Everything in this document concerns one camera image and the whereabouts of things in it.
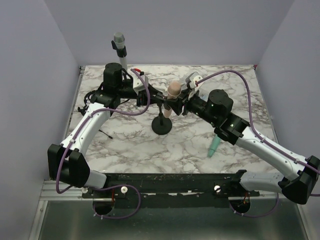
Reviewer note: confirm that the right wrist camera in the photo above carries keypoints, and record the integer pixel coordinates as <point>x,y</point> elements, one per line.
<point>192,84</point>

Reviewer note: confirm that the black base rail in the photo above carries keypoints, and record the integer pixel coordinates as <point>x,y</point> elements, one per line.
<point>221,185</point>

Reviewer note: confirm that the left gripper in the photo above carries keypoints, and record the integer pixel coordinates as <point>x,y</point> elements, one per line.
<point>144,95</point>

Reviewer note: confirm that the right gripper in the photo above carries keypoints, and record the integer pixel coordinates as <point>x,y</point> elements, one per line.
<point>176,104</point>

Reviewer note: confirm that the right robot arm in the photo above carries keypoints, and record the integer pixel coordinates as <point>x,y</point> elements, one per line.
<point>296,176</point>

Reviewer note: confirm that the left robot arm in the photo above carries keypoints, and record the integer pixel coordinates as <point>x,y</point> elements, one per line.
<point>66,161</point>

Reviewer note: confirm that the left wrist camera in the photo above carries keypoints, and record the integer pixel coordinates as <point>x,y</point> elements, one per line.
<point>137,85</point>

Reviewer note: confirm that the peach pink microphone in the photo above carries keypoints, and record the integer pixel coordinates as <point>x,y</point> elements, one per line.
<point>173,91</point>

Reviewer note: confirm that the black clip microphone stand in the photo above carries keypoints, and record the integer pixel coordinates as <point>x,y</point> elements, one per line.
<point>161,125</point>

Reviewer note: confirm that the grey silver microphone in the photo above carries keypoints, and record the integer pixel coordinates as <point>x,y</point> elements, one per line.
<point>118,36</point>

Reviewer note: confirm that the mint green microphone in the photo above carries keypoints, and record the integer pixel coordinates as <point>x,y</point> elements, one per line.
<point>213,146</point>

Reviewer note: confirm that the clear screw organizer box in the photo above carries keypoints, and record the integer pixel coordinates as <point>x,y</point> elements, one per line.
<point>200,93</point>

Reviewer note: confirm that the black round base stand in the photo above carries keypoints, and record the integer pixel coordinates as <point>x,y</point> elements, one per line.
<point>121,52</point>

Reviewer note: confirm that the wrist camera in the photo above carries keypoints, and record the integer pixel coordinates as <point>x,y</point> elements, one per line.
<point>137,85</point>
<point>192,84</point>

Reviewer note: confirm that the black shock mount tripod stand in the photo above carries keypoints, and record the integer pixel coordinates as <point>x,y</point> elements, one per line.
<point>86,100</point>

